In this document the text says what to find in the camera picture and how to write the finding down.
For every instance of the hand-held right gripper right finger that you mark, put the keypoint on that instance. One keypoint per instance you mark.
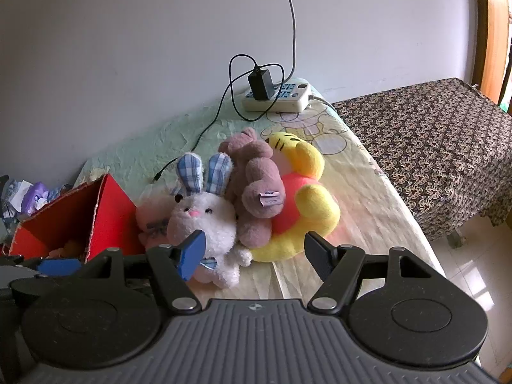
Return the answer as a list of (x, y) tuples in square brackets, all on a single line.
[(318, 254)]

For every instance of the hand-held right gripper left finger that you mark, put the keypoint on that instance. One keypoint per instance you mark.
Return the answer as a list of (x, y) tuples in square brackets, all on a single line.
[(192, 254)]

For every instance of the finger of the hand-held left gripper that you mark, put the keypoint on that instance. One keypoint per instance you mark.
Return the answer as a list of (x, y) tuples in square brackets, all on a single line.
[(60, 266)]

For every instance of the white bunny plush plaid ears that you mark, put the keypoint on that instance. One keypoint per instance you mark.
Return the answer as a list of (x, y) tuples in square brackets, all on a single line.
[(208, 216)]

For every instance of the yellow tiger plush red body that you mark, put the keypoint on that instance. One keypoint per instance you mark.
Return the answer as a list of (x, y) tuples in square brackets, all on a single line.
[(312, 204)]

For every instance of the pale pink plush blue bow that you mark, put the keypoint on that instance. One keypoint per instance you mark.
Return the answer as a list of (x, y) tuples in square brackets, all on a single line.
[(150, 216)]

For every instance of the red cardboard box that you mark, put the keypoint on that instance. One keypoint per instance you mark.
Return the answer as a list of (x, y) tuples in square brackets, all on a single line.
[(112, 216)]

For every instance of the brown plush toy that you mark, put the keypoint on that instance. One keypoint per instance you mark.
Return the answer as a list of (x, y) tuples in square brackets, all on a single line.
[(256, 176)]

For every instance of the orange plush toy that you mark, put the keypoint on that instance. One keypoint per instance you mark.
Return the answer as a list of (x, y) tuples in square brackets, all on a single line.
[(66, 248)]

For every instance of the pile of crumpled wrappers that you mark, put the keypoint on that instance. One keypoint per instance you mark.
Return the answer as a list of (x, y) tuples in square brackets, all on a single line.
[(14, 204)]

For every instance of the purple packet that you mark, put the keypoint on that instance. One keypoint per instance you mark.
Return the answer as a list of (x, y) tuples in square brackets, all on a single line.
[(36, 198)]

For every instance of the pastel cartoon print bed sheet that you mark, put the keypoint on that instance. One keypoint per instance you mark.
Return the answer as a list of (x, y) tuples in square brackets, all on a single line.
[(360, 192)]

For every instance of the grey bed leg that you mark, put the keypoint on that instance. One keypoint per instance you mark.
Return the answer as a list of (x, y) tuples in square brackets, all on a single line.
[(456, 240)]

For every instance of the white power strip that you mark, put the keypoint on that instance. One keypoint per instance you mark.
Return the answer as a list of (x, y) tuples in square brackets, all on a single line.
[(294, 102)]

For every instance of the black charger adapter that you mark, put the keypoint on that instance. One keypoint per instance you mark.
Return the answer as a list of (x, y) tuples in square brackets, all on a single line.
[(260, 84)]

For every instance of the wooden door frame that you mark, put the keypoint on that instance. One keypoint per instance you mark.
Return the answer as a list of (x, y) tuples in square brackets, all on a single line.
[(490, 28)]

